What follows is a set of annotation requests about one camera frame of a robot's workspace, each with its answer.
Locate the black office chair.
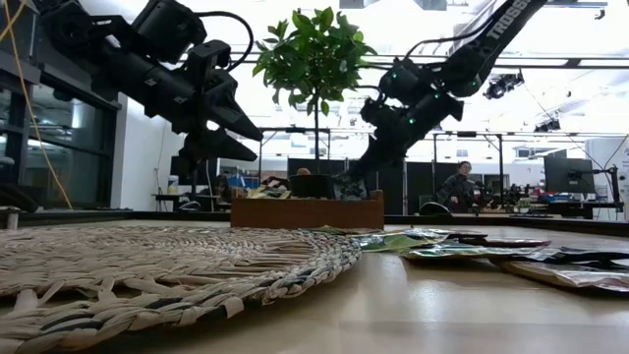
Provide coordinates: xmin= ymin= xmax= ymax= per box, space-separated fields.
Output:
xmin=419 ymin=201 xmax=453 ymax=216

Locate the person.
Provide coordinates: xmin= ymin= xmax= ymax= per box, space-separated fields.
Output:
xmin=436 ymin=160 xmax=481 ymax=213

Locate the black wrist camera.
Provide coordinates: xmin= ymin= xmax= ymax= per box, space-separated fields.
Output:
xmin=185 ymin=38 xmax=233 ymax=89
xmin=360 ymin=95 xmax=394 ymax=128

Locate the yellow hanging cable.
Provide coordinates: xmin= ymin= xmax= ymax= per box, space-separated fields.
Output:
xmin=2 ymin=0 xmax=74 ymax=210

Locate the black computer monitor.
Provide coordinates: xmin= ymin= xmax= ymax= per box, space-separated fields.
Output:
xmin=169 ymin=157 xmax=219 ymax=187
xmin=543 ymin=155 xmax=597 ymax=196

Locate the black ceiling camera rig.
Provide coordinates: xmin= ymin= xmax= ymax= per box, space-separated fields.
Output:
xmin=534 ymin=117 xmax=562 ymax=134
xmin=483 ymin=70 xmax=526 ymax=101

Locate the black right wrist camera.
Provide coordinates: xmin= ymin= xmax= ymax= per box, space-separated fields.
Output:
xmin=360 ymin=95 xmax=394 ymax=128

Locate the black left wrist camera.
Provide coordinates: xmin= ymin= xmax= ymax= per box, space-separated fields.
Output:
xmin=185 ymin=38 xmax=233 ymax=89

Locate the brown wooden three-compartment box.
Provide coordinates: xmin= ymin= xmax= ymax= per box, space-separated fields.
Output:
xmin=229 ymin=189 xmax=385 ymax=231

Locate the round woven straw placemat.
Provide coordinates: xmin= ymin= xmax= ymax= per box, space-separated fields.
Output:
xmin=0 ymin=224 xmax=364 ymax=354

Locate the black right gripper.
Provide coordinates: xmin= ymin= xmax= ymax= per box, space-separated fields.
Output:
xmin=346 ymin=56 xmax=466 ymax=186

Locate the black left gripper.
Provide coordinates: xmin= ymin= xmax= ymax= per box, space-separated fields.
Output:
xmin=100 ymin=46 xmax=264 ymax=164

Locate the green potted plant black pot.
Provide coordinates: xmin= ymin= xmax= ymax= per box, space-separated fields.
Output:
xmin=252 ymin=6 xmax=378 ymax=201

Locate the black aluminium table frame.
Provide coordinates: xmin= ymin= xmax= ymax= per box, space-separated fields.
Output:
xmin=0 ymin=208 xmax=629 ymax=238

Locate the black background station frame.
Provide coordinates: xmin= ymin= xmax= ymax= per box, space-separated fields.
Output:
xmin=257 ymin=126 xmax=331 ymax=171
xmin=430 ymin=130 xmax=506 ymax=207

